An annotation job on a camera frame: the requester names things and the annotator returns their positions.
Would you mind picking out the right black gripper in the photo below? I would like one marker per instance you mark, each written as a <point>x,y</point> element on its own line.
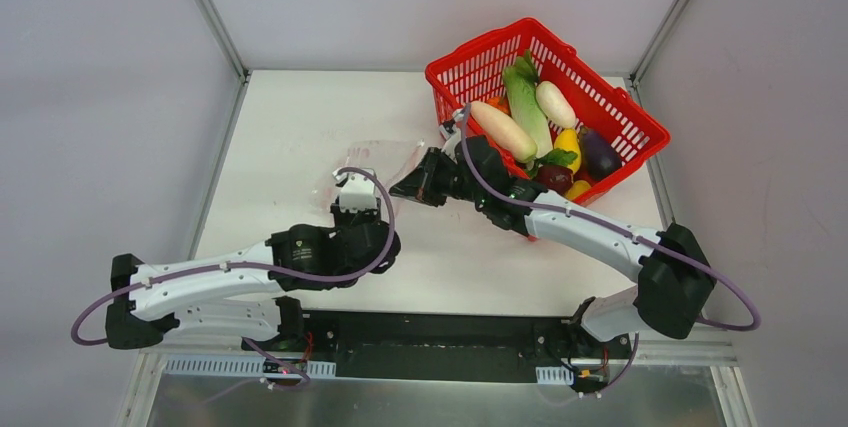
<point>433,179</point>

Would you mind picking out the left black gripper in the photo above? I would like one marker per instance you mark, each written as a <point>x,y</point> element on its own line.
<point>354,215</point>

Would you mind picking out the clear pink-dotted zip bag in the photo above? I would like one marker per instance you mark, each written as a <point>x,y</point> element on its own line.
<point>389,160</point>

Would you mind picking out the green napa cabbage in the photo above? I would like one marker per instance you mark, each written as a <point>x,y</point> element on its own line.
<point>520,80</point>

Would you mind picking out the dark purple eggplant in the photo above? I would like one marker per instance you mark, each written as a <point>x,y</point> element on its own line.
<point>599,158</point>

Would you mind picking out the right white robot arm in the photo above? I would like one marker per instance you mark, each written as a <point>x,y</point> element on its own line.
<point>666,267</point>

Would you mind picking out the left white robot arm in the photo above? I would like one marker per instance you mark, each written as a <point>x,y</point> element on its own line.
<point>241,294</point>

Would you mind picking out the long white radish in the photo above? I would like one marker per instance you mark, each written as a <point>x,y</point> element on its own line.
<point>505,132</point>

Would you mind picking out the orange pumpkin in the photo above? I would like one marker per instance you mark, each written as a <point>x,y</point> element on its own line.
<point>500,103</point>

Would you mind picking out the red plastic basket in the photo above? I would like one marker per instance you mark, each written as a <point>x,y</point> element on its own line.
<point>473,72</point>

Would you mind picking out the dark red apple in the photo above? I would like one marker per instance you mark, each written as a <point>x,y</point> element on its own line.
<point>554,177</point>

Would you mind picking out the yellow squash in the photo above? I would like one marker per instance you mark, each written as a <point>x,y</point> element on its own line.
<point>568,151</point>

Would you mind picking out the small white radish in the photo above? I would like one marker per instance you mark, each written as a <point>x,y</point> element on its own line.
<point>555,106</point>

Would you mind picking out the yellow mango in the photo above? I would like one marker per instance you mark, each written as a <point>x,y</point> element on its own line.
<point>577,189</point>

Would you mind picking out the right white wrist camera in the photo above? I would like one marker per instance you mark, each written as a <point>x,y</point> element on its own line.
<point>450,130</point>

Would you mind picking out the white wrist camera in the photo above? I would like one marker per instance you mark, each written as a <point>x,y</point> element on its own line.
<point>450,130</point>
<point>356,190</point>

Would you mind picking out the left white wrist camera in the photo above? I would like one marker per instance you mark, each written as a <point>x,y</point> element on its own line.
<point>356,190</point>

